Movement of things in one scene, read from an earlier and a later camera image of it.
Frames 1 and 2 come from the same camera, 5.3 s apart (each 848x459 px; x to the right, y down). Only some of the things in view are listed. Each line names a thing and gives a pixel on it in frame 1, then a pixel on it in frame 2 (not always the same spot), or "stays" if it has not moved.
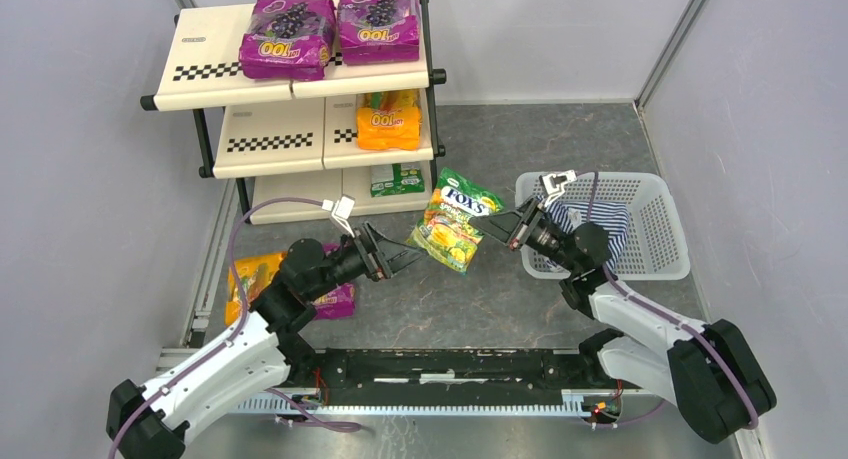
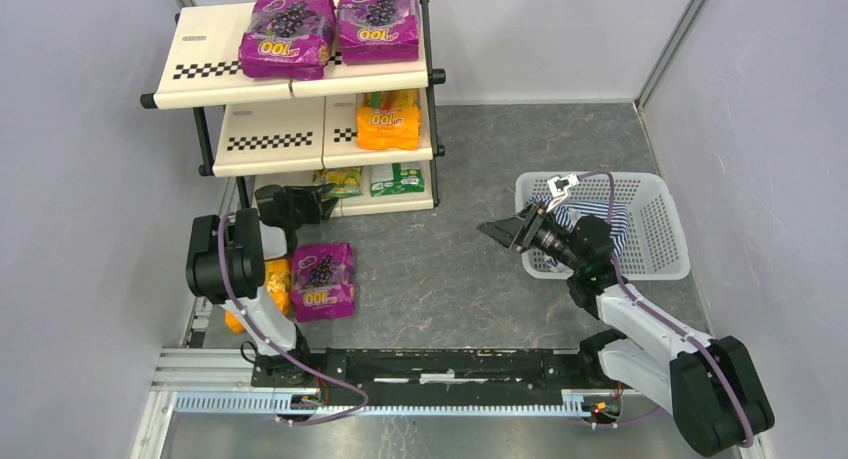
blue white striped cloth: (613, 217) stays
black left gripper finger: (375, 237) → (307, 193)
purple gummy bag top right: (379, 22) stays
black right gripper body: (521, 224) stays
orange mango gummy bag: (389, 119) stays
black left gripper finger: (390, 255) → (319, 212)
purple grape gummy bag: (287, 38) stays
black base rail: (404, 377) stays
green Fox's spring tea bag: (444, 231) → (347, 180)
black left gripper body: (379, 256) → (303, 203)
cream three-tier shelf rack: (303, 150) stays
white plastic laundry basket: (656, 247) stays
